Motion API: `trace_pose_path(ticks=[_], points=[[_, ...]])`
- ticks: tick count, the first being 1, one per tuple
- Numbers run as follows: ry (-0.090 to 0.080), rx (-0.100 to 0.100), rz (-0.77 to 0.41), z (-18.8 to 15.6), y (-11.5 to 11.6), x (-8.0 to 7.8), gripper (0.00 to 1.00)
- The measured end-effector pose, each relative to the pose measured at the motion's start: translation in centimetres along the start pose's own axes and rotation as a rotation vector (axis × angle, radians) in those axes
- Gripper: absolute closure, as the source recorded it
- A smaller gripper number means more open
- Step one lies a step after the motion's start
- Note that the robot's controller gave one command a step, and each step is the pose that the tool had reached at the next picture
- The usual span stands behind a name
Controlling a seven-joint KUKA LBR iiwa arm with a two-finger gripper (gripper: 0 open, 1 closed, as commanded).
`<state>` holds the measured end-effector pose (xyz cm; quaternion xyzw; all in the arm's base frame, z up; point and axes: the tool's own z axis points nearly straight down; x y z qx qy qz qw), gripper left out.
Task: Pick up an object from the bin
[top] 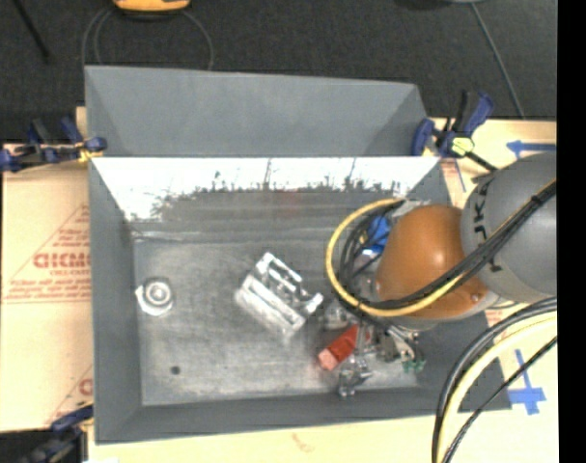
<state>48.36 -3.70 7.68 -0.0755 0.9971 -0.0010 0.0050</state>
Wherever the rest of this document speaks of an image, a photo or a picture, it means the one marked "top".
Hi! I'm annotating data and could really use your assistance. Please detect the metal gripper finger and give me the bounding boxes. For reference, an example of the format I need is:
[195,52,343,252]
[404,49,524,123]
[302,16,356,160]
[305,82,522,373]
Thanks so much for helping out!
[321,302,350,332]
[337,356,374,399]

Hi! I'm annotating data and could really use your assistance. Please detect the red-brown flat block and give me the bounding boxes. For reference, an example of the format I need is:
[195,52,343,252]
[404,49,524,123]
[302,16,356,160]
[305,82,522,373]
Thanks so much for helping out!
[317,324,360,370]

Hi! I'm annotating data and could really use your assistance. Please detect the clear plastic rack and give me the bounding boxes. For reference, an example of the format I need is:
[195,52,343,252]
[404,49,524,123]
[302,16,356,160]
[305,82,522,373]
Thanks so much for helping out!
[234,251,325,336]

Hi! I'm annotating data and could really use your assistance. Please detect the blue object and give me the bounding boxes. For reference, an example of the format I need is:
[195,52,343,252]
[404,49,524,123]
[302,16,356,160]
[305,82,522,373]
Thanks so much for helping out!
[366,214,391,256]

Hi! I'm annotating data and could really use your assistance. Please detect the grey metal bin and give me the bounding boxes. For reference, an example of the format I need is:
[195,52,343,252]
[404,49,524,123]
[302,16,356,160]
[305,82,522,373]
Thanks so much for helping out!
[83,65,512,444]

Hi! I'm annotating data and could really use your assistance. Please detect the brown cardboard board red print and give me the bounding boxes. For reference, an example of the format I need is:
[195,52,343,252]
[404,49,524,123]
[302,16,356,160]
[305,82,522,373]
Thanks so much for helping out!
[0,140,96,434]

